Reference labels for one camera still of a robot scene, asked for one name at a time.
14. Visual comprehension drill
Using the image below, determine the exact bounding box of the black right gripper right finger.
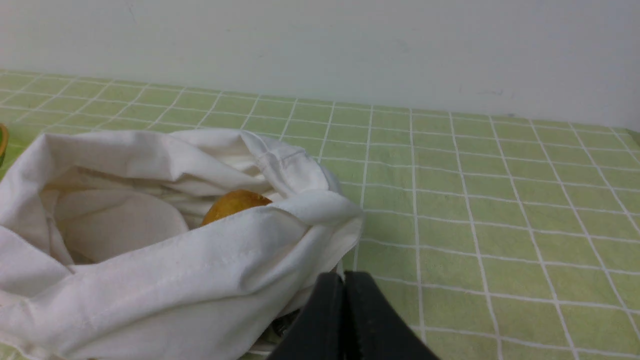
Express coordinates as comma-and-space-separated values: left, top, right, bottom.
343, 271, 438, 360

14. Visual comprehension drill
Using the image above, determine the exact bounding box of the green checkered tablecloth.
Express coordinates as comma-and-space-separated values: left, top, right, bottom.
0, 69, 640, 360

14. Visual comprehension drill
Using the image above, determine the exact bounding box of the orange fruit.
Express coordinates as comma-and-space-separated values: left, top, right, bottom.
199, 189, 273, 227

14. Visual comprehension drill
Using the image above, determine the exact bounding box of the white cloth bag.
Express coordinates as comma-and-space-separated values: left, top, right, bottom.
0, 129, 364, 360

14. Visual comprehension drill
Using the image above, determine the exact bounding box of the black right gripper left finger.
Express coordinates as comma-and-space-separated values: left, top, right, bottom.
267, 272, 344, 360

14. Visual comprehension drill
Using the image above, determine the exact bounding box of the green glass bowl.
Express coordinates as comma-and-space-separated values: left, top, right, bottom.
0, 123, 10, 167

